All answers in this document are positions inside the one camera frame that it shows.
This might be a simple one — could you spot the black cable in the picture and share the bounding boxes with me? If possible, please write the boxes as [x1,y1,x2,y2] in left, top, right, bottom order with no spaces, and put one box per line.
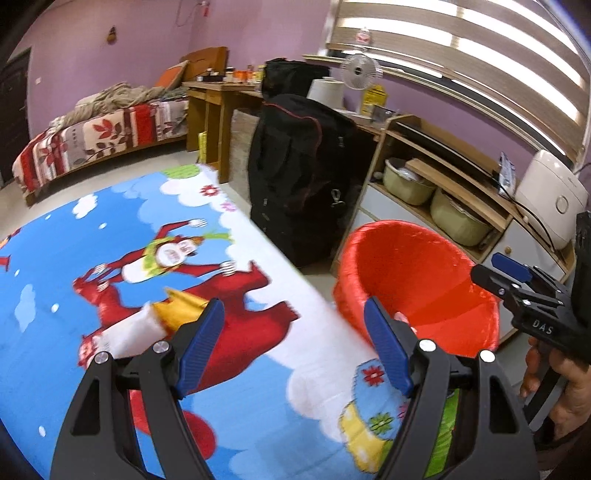
[496,171,564,250]

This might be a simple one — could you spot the wooden shelf cabinet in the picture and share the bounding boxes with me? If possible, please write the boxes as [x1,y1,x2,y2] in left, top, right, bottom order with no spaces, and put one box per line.
[344,113,575,347]

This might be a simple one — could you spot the white rice cooker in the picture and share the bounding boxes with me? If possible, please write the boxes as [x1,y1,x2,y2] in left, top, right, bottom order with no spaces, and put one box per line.
[515,150,589,252]

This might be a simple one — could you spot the person's right forearm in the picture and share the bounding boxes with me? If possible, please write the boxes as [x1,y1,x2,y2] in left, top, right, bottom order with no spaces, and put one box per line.
[531,415,591,480]

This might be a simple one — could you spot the clear plastic packet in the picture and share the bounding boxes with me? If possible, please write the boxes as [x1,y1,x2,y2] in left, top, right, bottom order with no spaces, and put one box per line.
[499,154,517,190]

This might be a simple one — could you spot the red trash bin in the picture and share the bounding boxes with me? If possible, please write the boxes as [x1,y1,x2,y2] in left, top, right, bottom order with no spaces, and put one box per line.
[332,220,502,358]

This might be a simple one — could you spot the white desk fan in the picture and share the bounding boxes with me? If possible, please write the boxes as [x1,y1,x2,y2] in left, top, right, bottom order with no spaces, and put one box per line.
[341,52,383,90]

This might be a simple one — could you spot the clear plastic box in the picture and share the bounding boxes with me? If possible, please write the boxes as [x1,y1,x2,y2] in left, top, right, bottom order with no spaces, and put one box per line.
[369,105,400,125]

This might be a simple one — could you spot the green pot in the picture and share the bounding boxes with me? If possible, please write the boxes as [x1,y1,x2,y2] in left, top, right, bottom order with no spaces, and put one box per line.
[430,187,495,246]

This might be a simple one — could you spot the black duffel bag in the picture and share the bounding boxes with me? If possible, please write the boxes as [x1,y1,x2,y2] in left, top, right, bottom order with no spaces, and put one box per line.
[261,58,331,99]

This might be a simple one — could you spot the beige woven panel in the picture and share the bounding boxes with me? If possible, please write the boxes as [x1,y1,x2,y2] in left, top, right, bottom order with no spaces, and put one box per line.
[231,109,259,171]

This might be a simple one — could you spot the dark door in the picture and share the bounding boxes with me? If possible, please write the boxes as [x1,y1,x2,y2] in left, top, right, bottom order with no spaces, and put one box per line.
[0,48,33,185]

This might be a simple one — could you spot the white paper roll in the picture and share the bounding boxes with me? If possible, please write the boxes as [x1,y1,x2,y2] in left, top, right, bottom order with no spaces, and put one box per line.
[307,79,345,110]

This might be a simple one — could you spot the person's right hand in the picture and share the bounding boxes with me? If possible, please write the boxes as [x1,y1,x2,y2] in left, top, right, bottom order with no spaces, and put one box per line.
[521,339,591,429]

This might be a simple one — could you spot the striped window blind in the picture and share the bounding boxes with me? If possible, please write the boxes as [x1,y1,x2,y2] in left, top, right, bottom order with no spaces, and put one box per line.
[325,0,591,164]

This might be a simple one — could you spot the wooden headboard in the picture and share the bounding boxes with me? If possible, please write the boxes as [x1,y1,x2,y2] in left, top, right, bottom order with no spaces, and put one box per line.
[180,46,230,84]

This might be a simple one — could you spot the beige duvet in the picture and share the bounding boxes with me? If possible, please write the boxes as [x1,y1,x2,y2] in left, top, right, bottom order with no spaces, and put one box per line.
[48,82,167,127]

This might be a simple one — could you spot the orange pillow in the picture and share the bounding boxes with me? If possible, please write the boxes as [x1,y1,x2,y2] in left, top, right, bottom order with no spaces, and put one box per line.
[154,61,190,89]

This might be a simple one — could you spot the large black bag red trim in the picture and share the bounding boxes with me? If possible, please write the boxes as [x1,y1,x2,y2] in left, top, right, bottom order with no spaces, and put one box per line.
[249,95,370,268]

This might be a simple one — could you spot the bed with floral blanket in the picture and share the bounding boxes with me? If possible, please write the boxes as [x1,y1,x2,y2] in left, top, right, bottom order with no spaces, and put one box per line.
[11,99,190,195]

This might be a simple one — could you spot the row of small jars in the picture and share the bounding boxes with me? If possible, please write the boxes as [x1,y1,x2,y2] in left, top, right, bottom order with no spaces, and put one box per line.
[196,66,266,85]

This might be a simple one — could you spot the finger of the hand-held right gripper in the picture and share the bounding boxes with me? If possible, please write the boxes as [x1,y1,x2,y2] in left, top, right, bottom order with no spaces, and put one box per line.
[492,253,571,296]
[471,265,561,303]

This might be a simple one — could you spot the yellow labelled packet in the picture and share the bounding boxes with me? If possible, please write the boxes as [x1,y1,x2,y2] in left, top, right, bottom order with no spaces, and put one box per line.
[360,85,386,116]

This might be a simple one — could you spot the blue cartoon printed blanket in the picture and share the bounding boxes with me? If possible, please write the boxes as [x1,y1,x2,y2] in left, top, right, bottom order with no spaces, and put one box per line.
[0,164,462,480]

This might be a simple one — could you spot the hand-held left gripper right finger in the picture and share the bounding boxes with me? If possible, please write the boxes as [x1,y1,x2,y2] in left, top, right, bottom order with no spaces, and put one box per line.
[364,296,539,480]

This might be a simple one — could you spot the wooden desk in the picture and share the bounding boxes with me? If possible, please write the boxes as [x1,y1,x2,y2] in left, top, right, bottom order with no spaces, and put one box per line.
[182,80,278,183]

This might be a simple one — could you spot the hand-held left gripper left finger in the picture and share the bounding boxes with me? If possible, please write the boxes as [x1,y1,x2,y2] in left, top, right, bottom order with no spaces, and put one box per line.
[50,298,225,480]

